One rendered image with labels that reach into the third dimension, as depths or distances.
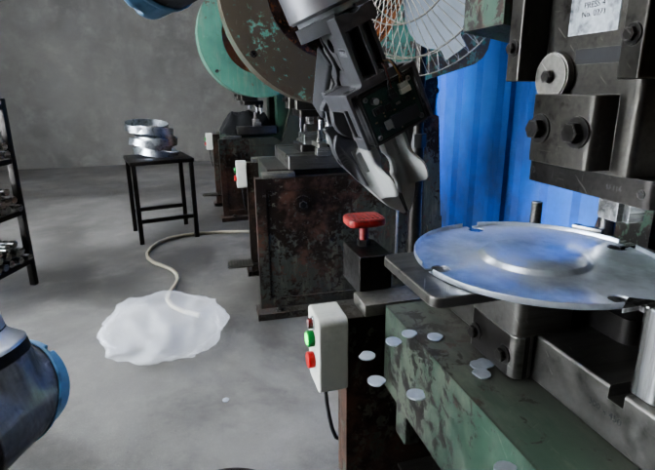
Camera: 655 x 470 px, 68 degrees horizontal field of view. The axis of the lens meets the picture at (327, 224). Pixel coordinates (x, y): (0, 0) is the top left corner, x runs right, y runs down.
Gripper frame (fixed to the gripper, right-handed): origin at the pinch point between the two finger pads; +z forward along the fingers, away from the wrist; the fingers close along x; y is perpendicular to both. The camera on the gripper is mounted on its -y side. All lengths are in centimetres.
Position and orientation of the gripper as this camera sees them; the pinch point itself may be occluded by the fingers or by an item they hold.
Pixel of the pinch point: (398, 199)
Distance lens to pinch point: 53.4
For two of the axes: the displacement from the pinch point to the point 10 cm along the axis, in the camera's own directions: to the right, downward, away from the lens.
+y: 3.3, 2.5, -9.1
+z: 4.1, 8.3, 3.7
